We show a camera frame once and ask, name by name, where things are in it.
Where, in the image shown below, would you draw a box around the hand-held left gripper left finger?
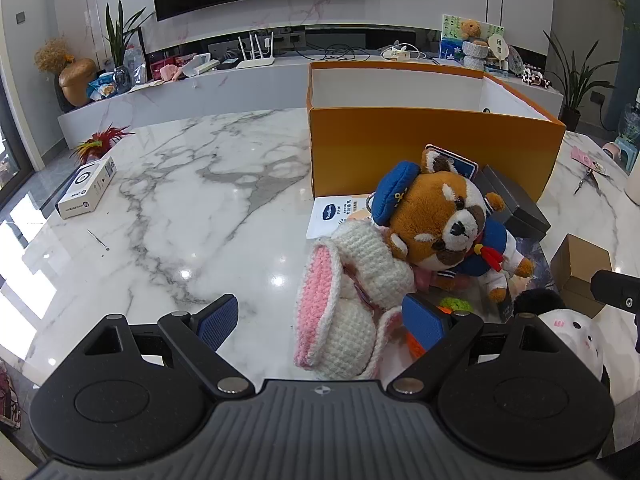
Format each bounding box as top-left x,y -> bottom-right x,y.
82,294 -> 253,397

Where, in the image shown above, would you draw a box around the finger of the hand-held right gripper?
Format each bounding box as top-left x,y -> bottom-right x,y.
590,269 -> 640,313

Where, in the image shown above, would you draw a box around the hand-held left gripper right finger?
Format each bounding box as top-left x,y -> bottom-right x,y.
387,293 -> 561,397

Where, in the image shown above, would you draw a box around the orange crochet carrot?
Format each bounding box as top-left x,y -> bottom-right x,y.
405,296 -> 475,359

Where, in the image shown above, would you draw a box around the small brown cardboard box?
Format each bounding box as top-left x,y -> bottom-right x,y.
550,233 -> 615,318

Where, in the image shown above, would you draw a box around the white black plush toy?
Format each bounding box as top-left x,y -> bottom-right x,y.
512,287 -> 613,406

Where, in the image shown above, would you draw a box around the white pink crochet bunny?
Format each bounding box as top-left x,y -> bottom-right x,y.
292,220 -> 418,380

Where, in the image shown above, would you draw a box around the red panda plush toy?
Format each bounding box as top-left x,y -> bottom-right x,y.
369,149 -> 535,303

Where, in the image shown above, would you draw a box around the dark grey gift box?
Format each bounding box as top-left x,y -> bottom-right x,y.
472,165 -> 551,241

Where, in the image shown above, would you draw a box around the white hand cream tube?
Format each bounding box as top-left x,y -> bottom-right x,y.
306,192 -> 381,241

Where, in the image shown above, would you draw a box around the orange cardboard box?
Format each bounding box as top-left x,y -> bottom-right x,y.
306,61 -> 567,204

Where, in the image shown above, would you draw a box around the small scissors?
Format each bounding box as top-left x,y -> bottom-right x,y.
573,162 -> 596,196

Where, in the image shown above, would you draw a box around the pink packet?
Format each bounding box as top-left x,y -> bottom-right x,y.
570,146 -> 611,177

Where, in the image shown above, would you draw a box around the teal box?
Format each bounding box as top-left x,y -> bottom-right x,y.
614,135 -> 640,176

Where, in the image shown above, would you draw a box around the blue white-edged card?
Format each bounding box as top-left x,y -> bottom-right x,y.
422,144 -> 480,181

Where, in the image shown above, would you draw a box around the white product box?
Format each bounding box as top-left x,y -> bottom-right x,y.
56,156 -> 117,220

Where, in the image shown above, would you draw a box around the potted green plant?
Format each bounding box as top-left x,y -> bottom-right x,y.
542,30 -> 621,131

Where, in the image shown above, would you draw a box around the red green feather decoration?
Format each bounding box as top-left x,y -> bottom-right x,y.
70,124 -> 135,165

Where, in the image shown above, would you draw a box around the patterned rug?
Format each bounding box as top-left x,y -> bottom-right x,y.
0,360 -> 21,431

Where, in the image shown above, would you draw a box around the white marble television stand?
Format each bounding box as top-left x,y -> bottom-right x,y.
57,55 -> 566,136

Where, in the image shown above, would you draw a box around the black white cow figure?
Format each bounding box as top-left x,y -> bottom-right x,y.
521,66 -> 551,90

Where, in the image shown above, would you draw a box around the white open case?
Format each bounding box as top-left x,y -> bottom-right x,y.
182,52 -> 221,78

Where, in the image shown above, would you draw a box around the white router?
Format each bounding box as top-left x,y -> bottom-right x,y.
235,31 -> 277,70

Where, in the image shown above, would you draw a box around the snack packets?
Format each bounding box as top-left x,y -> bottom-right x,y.
87,71 -> 118,100

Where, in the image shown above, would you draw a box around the white charger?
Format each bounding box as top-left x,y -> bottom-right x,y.
380,44 -> 426,61

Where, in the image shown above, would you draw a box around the black framed picture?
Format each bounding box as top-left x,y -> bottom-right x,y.
125,27 -> 148,86

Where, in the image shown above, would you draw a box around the gold vase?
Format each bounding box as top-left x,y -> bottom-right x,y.
58,58 -> 98,108

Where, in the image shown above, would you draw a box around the flower painting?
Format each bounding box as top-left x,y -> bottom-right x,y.
439,14 -> 505,61

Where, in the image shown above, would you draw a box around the green plant in glass vase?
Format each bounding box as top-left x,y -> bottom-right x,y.
102,0 -> 156,93

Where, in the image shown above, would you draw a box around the dried flower bunch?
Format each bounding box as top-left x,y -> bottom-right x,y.
34,37 -> 76,75

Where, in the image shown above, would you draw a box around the black cables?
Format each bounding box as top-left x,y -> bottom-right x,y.
305,42 -> 386,61

